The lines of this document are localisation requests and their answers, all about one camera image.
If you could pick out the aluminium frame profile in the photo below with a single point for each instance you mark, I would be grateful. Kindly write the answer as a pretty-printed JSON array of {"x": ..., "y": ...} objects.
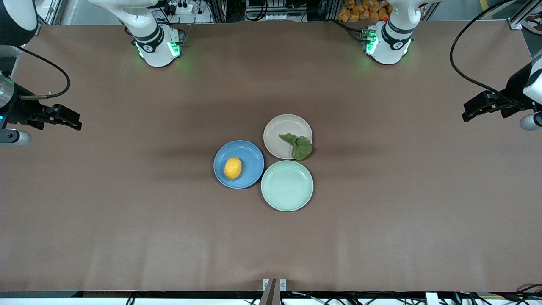
[{"x": 525, "y": 15}]

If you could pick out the bag of orange fruit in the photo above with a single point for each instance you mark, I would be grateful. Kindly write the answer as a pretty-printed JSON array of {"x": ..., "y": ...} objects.
[{"x": 360, "y": 9}]

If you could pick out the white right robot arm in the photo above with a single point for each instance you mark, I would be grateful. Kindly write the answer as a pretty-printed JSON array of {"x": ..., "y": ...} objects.
[{"x": 148, "y": 38}]

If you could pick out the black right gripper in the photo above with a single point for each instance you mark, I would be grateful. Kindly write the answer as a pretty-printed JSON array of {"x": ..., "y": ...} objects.
[{"x": 22, "y": 109}]

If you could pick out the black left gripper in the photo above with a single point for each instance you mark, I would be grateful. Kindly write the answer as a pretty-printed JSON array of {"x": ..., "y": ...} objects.
[{"x": 512, "y": 95}]

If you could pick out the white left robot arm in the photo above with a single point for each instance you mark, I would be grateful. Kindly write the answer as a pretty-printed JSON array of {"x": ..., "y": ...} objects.
[{"x": 389, "y": 42}]

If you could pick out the yellow lemon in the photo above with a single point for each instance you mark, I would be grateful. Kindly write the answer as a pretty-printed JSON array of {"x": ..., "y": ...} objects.
[{"x": 233, "y": 168}]

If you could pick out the pale green plate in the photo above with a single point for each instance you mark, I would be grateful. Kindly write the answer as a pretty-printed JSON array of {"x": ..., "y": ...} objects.
[{"x": 287, "y": 185}]

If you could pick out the white power strip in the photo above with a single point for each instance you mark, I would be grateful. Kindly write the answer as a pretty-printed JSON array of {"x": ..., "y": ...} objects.
[{"x": 181, "y": 7}]

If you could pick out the beige plate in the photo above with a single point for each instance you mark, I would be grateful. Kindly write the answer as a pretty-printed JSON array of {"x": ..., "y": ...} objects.
[{"x": 279, "y": 131}]

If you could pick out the green lettuce leaf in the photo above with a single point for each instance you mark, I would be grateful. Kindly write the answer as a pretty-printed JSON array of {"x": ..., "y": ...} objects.
[{"x": 301, "y": 147}]

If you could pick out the metal table edge bracket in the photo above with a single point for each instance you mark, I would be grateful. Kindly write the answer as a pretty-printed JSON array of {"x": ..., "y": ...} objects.
[{"x": 274, "y": 290}]

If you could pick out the blue plate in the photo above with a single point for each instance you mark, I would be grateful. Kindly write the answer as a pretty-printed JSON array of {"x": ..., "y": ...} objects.
[{"x": 250, "y": 163}]

